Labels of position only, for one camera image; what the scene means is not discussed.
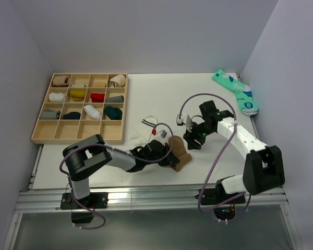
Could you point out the wooden compartment tray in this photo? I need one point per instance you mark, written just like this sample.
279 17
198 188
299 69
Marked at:
62 131

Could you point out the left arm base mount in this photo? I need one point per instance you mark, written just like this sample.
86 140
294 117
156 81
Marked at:
95 200

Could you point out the tan ribbed sock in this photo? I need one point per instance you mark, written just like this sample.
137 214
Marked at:
179 151

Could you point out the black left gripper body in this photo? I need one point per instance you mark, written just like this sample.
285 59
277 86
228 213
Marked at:
163 154

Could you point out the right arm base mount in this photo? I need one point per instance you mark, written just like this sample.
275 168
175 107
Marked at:
212 197

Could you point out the beige rolled sock with red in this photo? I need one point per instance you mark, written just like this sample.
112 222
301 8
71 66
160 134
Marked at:
60 81

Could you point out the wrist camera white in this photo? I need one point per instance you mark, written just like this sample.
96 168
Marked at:
184 120
158 136

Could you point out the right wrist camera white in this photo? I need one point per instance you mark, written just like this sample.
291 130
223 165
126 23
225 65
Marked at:
184 120

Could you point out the navy rolled sock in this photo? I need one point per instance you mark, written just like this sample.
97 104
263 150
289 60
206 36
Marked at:
74 115

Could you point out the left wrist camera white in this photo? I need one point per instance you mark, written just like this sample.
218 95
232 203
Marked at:
158 136

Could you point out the pale green rolled sock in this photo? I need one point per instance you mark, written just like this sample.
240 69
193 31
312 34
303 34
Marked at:
79 85

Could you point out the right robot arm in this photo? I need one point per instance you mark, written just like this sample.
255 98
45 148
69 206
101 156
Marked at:
263 169

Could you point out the mustard yellow rolled sock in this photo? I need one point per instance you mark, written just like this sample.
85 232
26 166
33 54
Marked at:
77 95

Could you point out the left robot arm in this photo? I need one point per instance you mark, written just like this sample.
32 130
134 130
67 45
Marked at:
86 157

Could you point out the aluminium frame rail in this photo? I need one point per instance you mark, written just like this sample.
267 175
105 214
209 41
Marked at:
134 198

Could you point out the white sock with black stripes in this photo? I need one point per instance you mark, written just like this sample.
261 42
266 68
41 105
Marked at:
141 135

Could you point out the teal patterned sock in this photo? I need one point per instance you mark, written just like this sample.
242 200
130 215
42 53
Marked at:
242 92

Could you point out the beige white rolled sock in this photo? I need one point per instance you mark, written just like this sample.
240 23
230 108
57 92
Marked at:
117 81

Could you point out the dark teal rolled sock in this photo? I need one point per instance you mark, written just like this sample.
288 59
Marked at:
113 113

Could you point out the cream yellow rolled sock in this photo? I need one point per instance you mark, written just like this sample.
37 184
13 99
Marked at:
98 84

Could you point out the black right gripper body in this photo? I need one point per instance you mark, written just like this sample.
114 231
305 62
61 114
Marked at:
199 133

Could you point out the grey green rolled sock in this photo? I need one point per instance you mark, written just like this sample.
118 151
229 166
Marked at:
115 99

